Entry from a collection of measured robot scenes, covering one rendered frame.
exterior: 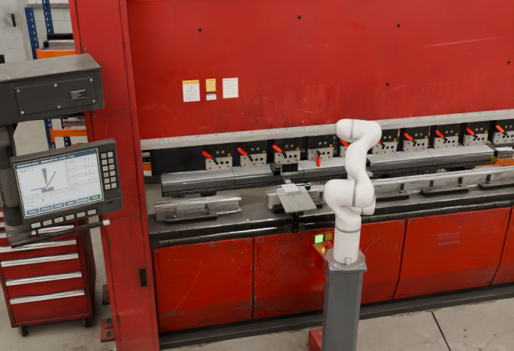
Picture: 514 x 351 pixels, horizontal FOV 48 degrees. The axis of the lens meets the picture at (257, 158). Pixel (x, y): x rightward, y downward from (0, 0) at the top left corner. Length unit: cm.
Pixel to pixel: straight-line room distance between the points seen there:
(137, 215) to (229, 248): 62
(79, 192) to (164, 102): 69
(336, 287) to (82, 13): 174
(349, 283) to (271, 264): 82
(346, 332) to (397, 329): 103
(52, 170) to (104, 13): 74
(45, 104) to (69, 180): 37
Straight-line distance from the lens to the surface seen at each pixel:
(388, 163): 396
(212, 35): 306
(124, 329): 363
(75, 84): 262
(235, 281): 363
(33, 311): 403
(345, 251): 283
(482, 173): 401
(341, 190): 267
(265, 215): 347
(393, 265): 392
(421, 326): 416
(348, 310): 302
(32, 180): 272
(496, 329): 430
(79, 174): 275
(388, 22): 331
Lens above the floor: 268
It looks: 26 degrees down
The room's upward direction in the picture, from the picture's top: straight up
